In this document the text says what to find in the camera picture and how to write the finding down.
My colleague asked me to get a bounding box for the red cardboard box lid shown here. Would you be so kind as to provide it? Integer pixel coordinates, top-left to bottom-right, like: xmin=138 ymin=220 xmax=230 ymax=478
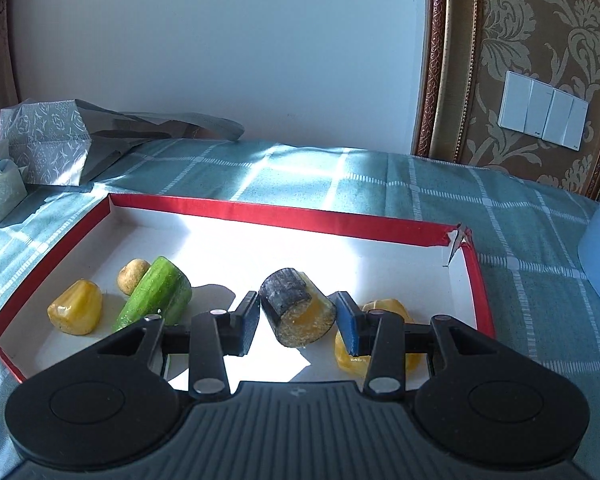
xmin=0 ymin=192 xmax=497 ymax=393

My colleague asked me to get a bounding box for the white tissue pack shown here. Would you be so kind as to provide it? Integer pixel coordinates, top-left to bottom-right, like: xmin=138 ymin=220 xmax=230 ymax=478
xmin=0 ymin=141 xmax=28 ymax=226

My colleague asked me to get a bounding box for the grey patterned tote bag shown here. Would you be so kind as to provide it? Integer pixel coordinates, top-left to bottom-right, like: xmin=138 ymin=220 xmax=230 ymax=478
xmin=0 ymin=99 xmax=245 ymax=188

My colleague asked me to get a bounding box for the green cucumber piece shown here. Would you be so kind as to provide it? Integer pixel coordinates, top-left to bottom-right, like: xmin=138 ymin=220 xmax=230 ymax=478
xmin=112 ymin=256 xmax=193 ymax=333

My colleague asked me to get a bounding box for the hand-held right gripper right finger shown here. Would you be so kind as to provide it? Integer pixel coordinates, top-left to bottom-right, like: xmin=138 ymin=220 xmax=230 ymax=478
xmin=329 ymin=290 xmax=501 ymax=401

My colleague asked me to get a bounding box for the teal checked tablecloth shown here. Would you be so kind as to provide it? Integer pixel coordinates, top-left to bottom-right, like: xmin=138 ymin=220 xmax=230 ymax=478
xmin=0 ymin=137 xmax=600 ymax=480

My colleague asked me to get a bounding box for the white wall switch panel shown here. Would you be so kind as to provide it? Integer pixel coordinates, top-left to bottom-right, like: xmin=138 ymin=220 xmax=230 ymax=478
xmin=497 ymin=71 xmax=590 ymax=152

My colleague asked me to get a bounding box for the small round potato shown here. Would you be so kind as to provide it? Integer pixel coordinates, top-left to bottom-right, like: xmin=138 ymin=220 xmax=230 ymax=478
xmin=117 ymin=258 xmax=151 ymax=296

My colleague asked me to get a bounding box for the dark cut vegetable piece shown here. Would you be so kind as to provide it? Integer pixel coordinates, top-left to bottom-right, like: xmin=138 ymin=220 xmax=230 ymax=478
xmin=259 ymin=267 xmax=338 ymax=348

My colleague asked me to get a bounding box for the yellow bell pepper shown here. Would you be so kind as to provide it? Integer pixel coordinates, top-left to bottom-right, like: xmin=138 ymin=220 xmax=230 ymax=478
xmin=334 ymin=299 xmax=423 ymax=380
xmin=47 ymin=280 xmax=103 ymax=336

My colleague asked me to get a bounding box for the ornate framed wall panel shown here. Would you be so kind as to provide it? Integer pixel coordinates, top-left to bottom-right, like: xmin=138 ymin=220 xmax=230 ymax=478
xmin=411 ymin=0 xmax=600 ymax=201

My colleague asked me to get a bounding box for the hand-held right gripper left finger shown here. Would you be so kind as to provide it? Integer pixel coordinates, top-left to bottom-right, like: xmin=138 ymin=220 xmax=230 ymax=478
xmin=97 ymin=290 xmax=262 ymax=401

